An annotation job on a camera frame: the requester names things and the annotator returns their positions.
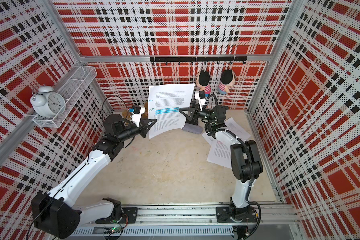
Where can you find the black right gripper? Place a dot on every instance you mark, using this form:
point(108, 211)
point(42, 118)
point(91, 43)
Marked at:
point(196, 112)

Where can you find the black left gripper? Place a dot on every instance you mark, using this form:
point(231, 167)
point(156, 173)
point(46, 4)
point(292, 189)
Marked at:
point(144, 127)

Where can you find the blue highlighted paper document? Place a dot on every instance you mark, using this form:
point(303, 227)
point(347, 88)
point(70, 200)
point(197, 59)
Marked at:
point(164, 103)

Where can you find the yellow highlighted paper document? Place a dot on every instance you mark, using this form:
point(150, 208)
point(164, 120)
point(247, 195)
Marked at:
point(233, 127)

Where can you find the pink highlighted paper document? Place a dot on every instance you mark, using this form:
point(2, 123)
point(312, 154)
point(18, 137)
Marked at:
point(219, 154)

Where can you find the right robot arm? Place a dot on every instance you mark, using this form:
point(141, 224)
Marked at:
point(244, 156)

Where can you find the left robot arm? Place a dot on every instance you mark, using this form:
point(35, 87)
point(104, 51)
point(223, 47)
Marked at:
point(54, 212)

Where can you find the grey glasses case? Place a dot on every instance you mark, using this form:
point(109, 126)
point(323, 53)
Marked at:
point(193, 129)

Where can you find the brown teddy bear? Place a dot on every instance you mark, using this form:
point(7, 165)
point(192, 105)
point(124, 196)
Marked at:
point(127, 115)

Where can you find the pink striped plush doll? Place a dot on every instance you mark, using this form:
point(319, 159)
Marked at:
point(203, 82)

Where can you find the blue striped plush doll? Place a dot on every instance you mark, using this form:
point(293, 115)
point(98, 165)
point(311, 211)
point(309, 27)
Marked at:
point(228, 79)

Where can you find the white alarm clock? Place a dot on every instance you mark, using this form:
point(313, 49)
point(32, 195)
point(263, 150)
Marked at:
point(46, 102)

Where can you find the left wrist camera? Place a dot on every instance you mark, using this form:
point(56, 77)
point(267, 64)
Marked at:
point(136, 112)

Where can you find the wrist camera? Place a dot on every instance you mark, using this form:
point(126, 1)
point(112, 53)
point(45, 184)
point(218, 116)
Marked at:
point(201, 98)
point(136, 112)

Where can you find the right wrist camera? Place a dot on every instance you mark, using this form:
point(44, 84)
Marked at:
point(201, 98)

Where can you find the black wall hook rail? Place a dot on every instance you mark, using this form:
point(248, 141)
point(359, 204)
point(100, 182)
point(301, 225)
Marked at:
point(198, 59)

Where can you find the white wire shelf basket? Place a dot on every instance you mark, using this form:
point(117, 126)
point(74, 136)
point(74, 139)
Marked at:
point(72, 89)

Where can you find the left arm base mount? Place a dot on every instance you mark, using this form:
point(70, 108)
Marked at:
point(121, 215)

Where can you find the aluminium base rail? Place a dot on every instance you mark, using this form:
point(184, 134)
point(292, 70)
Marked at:
point(198, 220)

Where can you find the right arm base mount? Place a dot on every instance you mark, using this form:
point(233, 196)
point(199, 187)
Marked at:
point(235, 213)

